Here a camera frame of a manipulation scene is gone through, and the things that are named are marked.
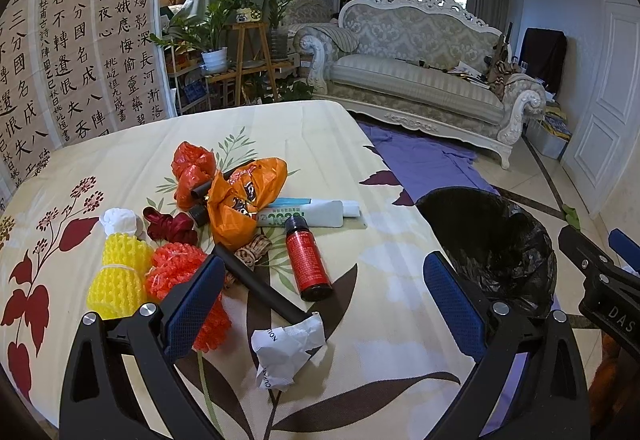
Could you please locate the yellow foam net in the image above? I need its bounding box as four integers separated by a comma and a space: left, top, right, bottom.
86, 233, 153, 320

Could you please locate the orange foam net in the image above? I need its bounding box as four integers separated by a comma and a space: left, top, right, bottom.
145, 243, 231, 360

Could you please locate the white tissue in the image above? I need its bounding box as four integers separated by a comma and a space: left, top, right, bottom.
99, 207, 143, 239

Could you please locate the white paper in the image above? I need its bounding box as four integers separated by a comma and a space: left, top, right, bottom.
250, 312, 326, 391

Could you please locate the dark red wrapper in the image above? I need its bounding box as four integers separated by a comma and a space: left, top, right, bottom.
142, 206, 198, 245

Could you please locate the long black tube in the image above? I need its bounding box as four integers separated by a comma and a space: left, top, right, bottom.
213, 244, 310, 324

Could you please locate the plaid cloth roll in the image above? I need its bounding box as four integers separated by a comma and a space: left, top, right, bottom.
233, 233, 272, 271

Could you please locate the red spray bottle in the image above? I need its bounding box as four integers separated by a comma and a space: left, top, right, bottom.
284, 216, 333, 303

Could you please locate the orange snack bag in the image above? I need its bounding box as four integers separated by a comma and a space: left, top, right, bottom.
207, 157, 288, 252

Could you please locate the red plastic bag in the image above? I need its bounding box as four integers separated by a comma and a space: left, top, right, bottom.
171, 141, 216, 211

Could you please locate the white toothpaste tube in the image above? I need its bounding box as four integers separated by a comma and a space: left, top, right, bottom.
257, 197, 361, 228

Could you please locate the yellow label dark bottle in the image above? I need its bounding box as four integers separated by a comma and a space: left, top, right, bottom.
189, 204, 209, 228

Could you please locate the short black tube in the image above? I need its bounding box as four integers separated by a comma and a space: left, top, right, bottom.
191, 161, 250, 201

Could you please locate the black lined trash bin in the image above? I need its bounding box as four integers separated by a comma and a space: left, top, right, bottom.
416, 187, 558, 318

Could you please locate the green rag on floor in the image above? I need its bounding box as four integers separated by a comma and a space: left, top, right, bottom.
561, 204, 582, 232

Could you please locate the storage box with items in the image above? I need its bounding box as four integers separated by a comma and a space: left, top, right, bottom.
525, 102, 572, 160

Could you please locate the white panel door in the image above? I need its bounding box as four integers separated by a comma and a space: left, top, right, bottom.
563, 0, 639, 215

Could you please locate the purple cloth on floor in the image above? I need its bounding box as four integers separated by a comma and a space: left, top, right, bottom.
358, 121, 532, 436

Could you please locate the ornate white sofa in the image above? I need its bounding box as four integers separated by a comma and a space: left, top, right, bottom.
288, 0, 546, 168

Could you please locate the metal shelf rack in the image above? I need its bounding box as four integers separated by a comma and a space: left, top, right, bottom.
164, 46, 212, 115

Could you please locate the calligraphy folding screen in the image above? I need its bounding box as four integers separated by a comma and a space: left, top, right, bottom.
1, 0, 177, 202

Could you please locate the potted plant white pot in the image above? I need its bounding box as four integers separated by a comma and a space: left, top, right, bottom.
149, 0, 232, 74

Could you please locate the wooden plant stand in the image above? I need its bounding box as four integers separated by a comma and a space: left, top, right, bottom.
204, 22, 293, 108

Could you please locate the tall green plant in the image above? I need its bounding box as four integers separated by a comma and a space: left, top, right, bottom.
267, 0, 292, 61

